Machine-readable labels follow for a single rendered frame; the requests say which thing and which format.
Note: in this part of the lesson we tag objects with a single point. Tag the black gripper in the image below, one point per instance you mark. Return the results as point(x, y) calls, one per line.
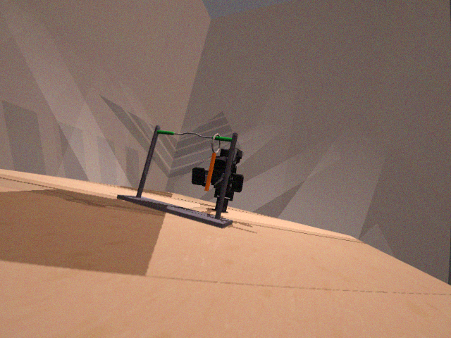
point(199, 177)

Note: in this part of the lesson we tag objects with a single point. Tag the orange handle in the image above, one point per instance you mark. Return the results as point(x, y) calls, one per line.
point(211, 167)

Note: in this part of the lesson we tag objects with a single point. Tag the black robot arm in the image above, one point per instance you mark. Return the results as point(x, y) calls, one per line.
point(220, 164)

